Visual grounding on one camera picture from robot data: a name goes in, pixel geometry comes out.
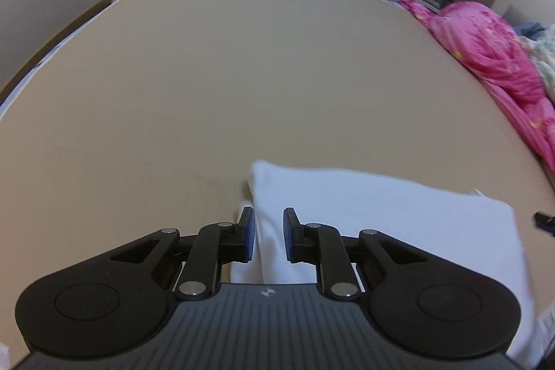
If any white shirt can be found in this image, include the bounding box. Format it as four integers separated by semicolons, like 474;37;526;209
230;161;544;369

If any pink floral quilt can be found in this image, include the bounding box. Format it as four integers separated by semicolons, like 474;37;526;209
399;0;554;170

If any pale green floral blanket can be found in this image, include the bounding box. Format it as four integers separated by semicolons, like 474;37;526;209
519;33;555;102

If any grey blue cloth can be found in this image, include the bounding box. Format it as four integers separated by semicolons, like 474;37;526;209
514;21;546;41

